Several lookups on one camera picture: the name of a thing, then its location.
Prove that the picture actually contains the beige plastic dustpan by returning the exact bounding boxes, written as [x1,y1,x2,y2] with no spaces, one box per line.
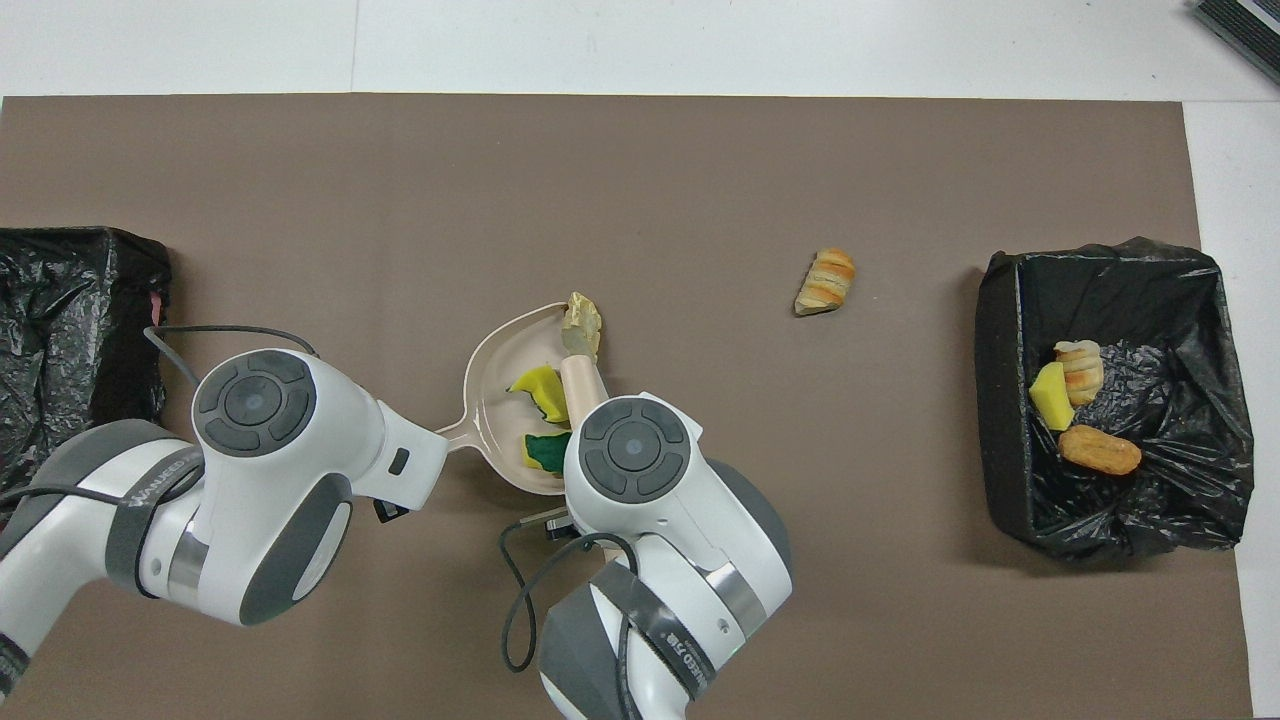
[437,302,606,498]

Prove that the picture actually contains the striped bread roll piece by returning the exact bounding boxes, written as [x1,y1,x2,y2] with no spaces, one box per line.
[794,247,858,318]
[1054,340,1107,406]

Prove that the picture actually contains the green and yellow sponge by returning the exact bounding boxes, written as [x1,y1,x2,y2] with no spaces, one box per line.
[521,430,571,476]

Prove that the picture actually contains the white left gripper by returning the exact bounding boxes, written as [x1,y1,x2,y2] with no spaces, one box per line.
[375,400,449,523]

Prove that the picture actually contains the small yellow sponge wedge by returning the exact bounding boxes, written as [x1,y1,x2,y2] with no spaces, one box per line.
[1030,361,1077,432]

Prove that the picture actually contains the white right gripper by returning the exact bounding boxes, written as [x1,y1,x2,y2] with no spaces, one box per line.
[650,398,704,446]

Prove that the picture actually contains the beige hand brush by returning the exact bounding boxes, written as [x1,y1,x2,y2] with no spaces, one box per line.
[558,352,613,409]

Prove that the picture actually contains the black velcro cable strap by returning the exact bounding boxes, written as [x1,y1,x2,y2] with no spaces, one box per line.
[0,628,31,698]
[598,563,723,703]
[104,447,206,593]

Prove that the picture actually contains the large yellow sponge piece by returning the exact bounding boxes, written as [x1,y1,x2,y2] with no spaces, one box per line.
[508,365,571,426]

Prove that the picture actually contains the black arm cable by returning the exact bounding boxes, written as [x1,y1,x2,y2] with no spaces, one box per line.
[0,324,321,501]
[499,508,646,720]

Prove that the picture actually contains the dark ribbed panel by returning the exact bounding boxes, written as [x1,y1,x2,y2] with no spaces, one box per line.
[1190,0,1280,86]

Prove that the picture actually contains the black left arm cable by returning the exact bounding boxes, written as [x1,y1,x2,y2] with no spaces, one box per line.
[0,324,321,501]

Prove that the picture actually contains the pale torn bread chunk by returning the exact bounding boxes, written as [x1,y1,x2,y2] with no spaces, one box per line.
[562,291,604,361]

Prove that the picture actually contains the brown bread roll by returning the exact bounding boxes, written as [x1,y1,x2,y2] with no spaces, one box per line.
[1058,425,1143,477]

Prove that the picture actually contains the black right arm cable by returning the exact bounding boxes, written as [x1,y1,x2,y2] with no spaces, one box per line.
[499,508,646,720]

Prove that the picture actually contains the bin with black bag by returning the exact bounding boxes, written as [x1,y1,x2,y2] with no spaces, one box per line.
[0,226,173,483]
[975,237,1256,561]

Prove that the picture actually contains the brown table mat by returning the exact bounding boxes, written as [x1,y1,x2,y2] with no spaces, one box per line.
[0,93,1256,720]

